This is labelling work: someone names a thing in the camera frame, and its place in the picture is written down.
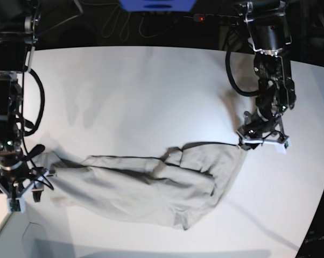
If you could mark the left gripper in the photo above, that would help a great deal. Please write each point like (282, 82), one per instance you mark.
(257, 128)

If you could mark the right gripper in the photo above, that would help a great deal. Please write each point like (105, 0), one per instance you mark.
(13, 169)

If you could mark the grey t-shirt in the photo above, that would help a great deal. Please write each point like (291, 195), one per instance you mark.
(176, 190)

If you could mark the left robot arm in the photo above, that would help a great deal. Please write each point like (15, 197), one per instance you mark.
(269, 38)

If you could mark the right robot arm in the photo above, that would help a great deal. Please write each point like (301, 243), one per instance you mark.
(18, 36)

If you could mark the white bin at corner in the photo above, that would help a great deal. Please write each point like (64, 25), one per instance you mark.
(41, 231)

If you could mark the black power strip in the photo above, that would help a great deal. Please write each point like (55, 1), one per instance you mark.
(225, 20)

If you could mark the blue box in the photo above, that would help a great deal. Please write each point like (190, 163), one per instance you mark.
(157, 5)

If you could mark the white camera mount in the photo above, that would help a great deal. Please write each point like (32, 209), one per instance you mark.
(36, 178)
(281, 147)

